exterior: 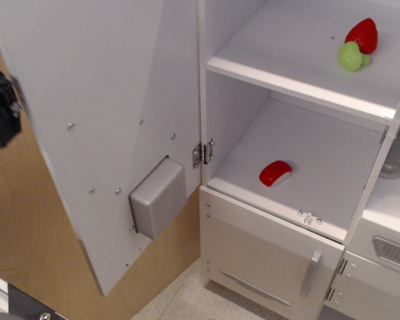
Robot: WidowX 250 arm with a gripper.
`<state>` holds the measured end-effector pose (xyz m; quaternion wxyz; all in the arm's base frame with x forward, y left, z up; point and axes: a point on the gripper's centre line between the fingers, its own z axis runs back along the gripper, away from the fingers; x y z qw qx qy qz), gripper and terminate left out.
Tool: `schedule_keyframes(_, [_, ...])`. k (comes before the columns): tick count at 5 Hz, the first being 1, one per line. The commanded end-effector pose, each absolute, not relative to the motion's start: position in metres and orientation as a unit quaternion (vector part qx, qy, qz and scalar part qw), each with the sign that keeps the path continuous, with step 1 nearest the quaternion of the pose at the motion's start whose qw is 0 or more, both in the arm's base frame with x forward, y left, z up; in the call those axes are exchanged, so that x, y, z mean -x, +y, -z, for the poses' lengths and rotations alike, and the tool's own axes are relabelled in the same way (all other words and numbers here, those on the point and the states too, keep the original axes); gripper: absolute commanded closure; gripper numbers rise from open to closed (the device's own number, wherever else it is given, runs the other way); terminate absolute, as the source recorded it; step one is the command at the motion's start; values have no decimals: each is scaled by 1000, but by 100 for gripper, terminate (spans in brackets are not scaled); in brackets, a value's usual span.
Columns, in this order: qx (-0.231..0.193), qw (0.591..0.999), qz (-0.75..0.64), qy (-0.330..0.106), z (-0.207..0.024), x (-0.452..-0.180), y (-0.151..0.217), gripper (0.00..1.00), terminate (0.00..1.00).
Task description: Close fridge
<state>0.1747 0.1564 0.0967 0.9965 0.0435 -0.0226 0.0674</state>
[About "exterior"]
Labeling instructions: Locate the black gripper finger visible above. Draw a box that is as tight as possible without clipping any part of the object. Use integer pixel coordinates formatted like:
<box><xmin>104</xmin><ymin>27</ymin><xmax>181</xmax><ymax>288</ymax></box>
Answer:
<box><xmin>0</xmin><ymin>99</ymin><xmax>21</xmax><ymax>149</ymax></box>

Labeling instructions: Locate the white fridge door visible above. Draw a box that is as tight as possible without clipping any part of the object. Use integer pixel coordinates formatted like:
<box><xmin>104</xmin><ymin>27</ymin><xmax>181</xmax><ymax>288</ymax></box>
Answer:
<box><xmin>0</xmin><ymin>1</ymin><xmax>201</xmax><ymax>295</ymax></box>

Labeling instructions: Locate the white toy fridge cabinet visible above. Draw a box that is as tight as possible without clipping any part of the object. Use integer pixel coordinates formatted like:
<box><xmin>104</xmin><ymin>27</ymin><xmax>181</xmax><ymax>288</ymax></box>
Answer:
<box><xmin>197</xmin><ymin>0</ymin><xmax>400</xmax><ymax>320</ymax></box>

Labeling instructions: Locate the grey dispenser box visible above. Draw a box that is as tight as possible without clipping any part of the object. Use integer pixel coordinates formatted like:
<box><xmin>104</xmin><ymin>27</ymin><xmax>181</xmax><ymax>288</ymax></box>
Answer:
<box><xmin>129</xmin><ymin>157</ymin><xmax>187</xmax><ymax>240</ymax></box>

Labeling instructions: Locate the silver door hinge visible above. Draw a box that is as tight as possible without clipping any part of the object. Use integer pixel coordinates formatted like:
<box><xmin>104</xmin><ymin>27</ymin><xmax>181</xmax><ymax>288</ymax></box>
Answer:
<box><xmin>192</xmin><ymin>139</ymin><xmax>215</xmax><ymax>169</ymax></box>

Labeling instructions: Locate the red white toy sushi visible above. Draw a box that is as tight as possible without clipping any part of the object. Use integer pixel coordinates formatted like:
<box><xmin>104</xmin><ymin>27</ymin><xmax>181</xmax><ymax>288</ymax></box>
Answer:
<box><xmin>259</xmin><ymin>160</ymin><xmax>293</xmax><ymax>187</ymax></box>

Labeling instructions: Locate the white door latch catch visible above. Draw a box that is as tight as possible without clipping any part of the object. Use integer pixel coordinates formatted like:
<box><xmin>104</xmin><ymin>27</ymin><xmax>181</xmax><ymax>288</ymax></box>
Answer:
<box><xmin>297</xmin><ymin>210</ymin><xmax>323</xmax><ymax>225</ymax></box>

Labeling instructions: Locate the white lower freezer door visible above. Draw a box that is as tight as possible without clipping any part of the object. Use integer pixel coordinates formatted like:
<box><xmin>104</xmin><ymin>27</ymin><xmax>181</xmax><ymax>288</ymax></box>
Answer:
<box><xmin>199</xmin><ymin>187</ymin><xmax>344</xmax><ymax>319</ymax></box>

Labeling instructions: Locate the green toy broccoli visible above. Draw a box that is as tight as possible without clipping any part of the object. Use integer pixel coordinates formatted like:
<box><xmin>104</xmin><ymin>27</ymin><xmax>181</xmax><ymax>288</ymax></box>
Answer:
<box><xmin>337</xmin><ymin>41</ymin><xmax>371</xmax><ymax>72</ymax></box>

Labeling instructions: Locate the red toy strawberry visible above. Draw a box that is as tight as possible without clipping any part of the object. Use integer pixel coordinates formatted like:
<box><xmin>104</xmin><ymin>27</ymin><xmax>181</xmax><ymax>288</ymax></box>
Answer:
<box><xmin>345</xmin><ymin>18</ymin><xmax>379</xmax><ymax>55</ymax></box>

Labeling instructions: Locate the brass oven door hinge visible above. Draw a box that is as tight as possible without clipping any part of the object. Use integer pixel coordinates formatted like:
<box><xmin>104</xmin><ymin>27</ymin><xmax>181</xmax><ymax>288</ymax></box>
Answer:
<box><xmin>337</xmin><ymin>259</ymin><xmax>347</xmax><ymax>275</ymax></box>

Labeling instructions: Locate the brass lower oven hinge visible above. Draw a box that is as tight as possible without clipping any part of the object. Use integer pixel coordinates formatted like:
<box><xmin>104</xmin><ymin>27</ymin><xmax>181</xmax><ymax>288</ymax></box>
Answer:
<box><xmin>326</xmin><ymin>287</ymin><xmax>335</xmax><ymax>301</ymax></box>

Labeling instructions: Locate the white toy oven unit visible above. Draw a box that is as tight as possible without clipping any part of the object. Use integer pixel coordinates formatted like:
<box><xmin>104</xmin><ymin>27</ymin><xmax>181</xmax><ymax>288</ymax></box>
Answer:
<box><xmin>319</xmin><ymin>179</ymin><xmax>400</xmax><ymax>319</ymax></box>

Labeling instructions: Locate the grey oven vent panel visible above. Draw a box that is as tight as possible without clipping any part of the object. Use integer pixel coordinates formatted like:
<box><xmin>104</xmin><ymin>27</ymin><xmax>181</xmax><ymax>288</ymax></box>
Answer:
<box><xmin>372</xmin><ymin>236</ymin><xmax>400</xmax><ymax>267</ymax></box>

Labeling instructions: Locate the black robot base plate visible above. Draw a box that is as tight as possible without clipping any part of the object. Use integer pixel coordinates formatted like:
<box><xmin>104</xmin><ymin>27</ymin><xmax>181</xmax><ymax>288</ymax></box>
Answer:
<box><xmin>7</xmin><ymin>283</ymin><xmax>67</xmax><ymax>320</ymax></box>

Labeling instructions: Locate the silver freezer door handle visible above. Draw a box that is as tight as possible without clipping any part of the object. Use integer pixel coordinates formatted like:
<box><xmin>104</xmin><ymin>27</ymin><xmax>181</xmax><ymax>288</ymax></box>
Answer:
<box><xmin>299</xmin><ymin>251</ymin><xmax>322</xmax><ymax>297</ymax></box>

